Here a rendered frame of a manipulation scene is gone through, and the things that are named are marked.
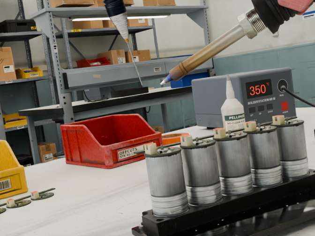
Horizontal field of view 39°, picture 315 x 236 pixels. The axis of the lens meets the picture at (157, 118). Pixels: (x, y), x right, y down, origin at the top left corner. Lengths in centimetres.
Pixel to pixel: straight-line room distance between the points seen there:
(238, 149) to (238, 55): 599
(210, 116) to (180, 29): 551
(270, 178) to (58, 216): 19
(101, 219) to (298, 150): 17
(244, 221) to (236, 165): 4
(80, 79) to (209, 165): 256
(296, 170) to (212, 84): 45
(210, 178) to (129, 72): 276
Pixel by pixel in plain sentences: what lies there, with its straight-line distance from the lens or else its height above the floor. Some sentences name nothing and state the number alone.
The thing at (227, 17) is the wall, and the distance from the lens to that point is 643.
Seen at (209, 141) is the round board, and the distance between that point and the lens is 31.
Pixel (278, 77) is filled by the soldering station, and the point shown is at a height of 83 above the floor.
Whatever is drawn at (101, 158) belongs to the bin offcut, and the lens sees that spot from 60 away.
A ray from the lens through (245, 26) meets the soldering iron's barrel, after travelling 27.
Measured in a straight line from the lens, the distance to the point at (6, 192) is 54.
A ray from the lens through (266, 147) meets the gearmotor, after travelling 34.
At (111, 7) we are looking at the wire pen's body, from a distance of 26.
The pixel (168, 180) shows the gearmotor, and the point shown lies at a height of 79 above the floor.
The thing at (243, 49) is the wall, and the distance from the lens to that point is 625.
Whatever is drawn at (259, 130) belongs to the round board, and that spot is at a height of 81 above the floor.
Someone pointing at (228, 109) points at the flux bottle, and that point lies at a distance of 66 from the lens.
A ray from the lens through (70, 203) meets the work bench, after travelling 45.
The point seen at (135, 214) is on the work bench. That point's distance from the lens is 38.
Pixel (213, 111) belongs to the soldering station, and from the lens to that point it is 80.
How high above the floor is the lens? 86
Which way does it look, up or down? 5 degrees down
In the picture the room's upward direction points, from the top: 8 degrees counter-clockwise
